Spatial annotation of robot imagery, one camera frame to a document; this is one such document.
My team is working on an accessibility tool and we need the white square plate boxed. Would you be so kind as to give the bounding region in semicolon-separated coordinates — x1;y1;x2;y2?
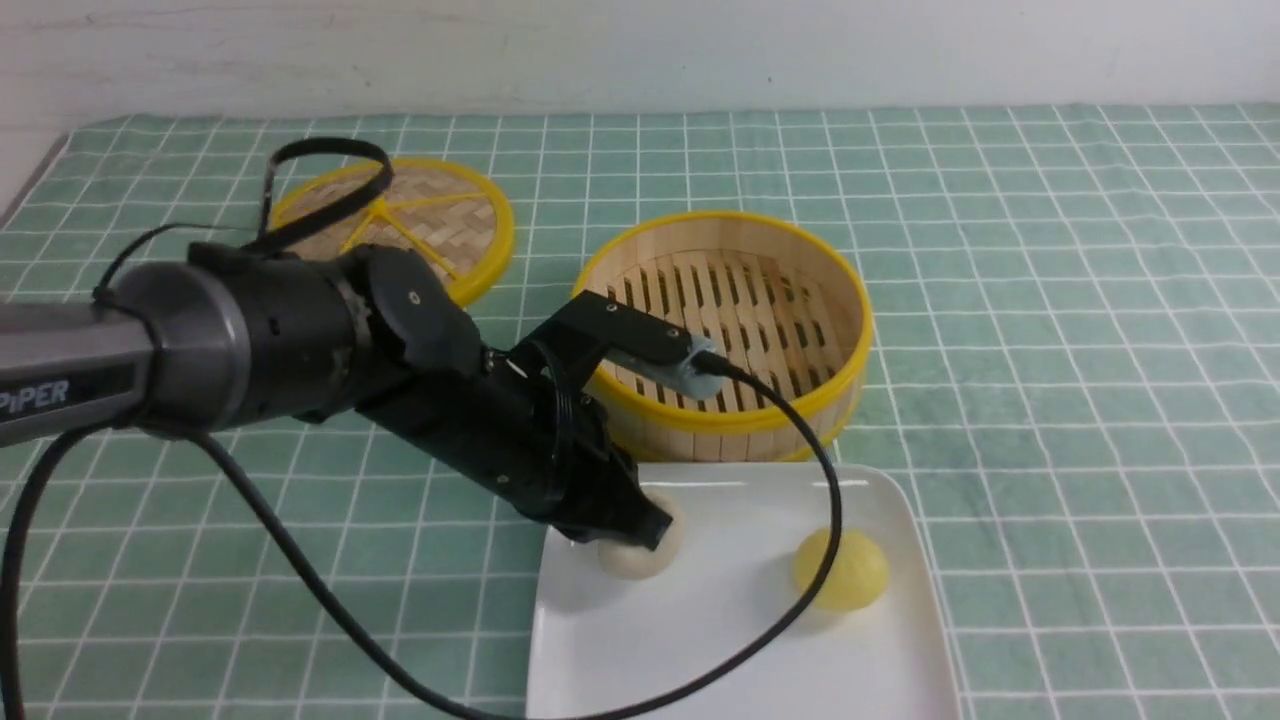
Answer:
526;462;963;719

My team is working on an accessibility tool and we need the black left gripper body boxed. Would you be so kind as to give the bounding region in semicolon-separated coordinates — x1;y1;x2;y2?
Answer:
355;351;623;527

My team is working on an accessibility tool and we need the green checkered tablecloth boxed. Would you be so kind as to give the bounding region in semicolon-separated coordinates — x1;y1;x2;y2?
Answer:
3;105;1279;719

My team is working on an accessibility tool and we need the yellow-rimmed bamboo steamer basket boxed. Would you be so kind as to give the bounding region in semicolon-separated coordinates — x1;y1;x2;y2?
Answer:
575;211;874;462

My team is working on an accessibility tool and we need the beige steamed bun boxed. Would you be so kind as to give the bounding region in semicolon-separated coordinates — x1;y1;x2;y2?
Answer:
596;487;687;582

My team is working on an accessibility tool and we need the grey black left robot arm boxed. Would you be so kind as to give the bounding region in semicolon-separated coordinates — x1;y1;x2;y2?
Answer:
1;137;675;551

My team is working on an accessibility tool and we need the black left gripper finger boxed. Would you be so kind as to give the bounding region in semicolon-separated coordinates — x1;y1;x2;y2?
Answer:
556;455;673;551

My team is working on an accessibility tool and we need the black left camera cable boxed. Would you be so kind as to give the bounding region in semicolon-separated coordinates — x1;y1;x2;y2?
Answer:
0;345;844;720

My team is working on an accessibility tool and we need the yellow-rimmed bamboo steamer lid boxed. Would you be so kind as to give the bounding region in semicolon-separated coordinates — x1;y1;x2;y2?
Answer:
291;158;515;307

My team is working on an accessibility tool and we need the yellow steamed bun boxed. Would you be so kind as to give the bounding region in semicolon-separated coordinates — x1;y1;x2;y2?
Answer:
791;527;891;612

